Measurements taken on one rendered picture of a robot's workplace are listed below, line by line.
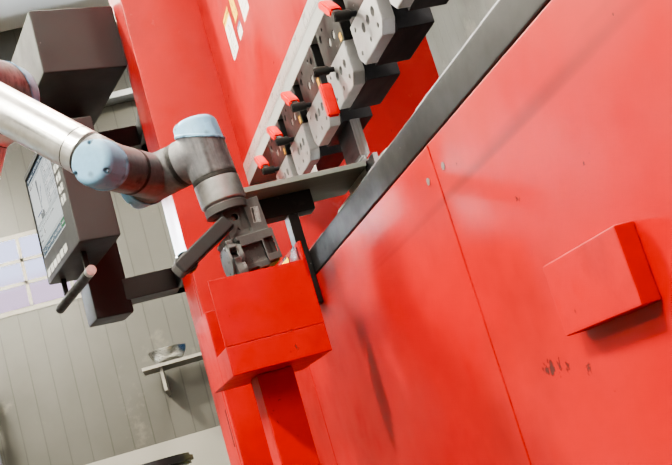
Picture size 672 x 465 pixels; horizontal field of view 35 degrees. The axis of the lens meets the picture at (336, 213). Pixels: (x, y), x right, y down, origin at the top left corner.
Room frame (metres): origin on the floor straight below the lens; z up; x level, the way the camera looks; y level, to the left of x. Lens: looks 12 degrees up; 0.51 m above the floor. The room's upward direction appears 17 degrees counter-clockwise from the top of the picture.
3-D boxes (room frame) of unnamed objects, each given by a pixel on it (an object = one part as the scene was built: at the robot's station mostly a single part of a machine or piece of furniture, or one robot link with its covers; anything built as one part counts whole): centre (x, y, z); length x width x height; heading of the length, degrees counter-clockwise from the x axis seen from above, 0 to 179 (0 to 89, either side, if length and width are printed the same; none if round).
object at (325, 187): (1.93, 0.07, 1.00); 0.26 x 0.18 x 0.01; 106
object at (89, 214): (2.97, 0.75, 1.42); 0.45 x 0.12 x 0.36; 29
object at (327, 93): (1.80, -0.05, 1.12); 0.04 x 0.02 x 0.10; 106
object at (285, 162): (2.38, 0.05, 1.18); 0.15 x 0.09 x 0.17; 16
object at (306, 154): (2.19, -0.01, 1.18); 0.15 x 0.09 x 0.17; 16
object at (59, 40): (3.05, 0.69, 1.52); 0.51 x 0.25 x 0.85; 29
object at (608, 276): (0.94, -0.21, 0.59); 0.15 x 0.02 x 0.07; 16
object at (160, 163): (1.66, 0.28, 1.02); 0.11 x 0.11 x 0.08; 70
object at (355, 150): (1.97, -0.07, 1.05); 0.10 x 0.02 x 0.10; 16
